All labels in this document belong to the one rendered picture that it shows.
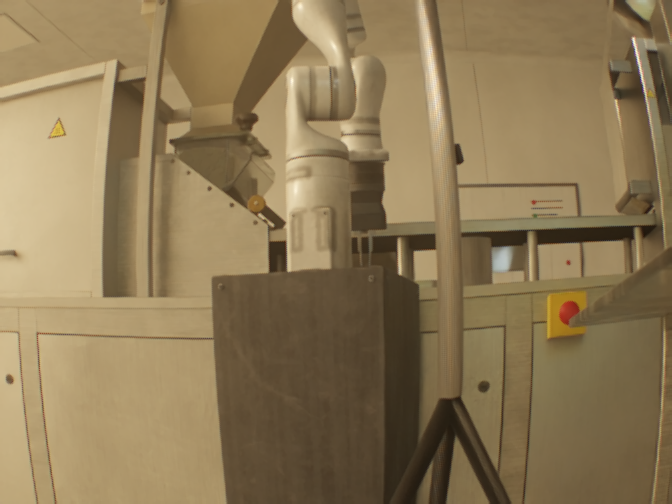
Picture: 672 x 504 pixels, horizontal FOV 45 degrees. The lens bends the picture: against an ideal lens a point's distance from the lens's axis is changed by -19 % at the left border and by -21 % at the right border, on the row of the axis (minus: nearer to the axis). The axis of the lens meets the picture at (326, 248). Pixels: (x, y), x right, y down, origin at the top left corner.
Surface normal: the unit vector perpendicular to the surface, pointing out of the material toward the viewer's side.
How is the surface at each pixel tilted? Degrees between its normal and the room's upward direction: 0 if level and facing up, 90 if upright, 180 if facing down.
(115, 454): 90
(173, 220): 90
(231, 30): 114
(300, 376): 90
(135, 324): 90
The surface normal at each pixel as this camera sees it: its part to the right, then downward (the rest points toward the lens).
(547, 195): -0.15, -0.15
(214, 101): -0.13, 0.27
